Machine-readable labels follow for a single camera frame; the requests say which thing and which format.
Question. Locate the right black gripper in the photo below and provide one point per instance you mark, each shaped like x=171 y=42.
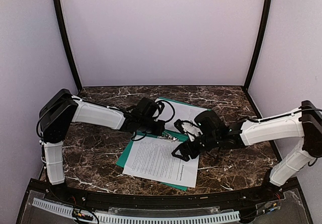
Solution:
x=194 y=145

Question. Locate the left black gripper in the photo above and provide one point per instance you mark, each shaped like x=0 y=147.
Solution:
x=159 y=128

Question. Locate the white paper sheet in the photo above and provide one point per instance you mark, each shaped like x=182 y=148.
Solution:
x=183 y=111

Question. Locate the printed paper sheet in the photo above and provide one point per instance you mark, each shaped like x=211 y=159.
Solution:
x=151 y=158

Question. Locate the green plastic folder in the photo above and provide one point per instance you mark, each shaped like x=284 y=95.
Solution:
x=122 y=159

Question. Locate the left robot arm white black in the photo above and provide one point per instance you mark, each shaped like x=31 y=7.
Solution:
x=64 y=109

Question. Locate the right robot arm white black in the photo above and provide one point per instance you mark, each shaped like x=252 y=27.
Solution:
x=296 y=132

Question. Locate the metal centre spring clip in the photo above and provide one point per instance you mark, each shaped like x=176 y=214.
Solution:
x=169 y=137

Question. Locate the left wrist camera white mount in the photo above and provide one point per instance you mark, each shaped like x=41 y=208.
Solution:
x=149 y=108

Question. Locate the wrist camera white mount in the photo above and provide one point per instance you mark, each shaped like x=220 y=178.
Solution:
x=149 y=108
x=207 y=122

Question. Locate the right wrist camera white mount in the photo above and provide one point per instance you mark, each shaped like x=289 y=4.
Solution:
x=207 y=122

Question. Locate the white slotted cable duct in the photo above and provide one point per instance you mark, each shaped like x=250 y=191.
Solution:
x=126 y=215

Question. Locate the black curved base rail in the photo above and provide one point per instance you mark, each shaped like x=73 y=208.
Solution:
x=247 y=200

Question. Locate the right black frame post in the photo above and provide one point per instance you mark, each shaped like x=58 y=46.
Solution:
x=258 y=43

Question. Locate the black frame post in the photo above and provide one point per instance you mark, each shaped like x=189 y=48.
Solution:
x=258 y=43
x=66 y=44

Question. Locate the left black frame post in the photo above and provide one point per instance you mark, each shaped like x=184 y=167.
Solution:
x=66 y=44

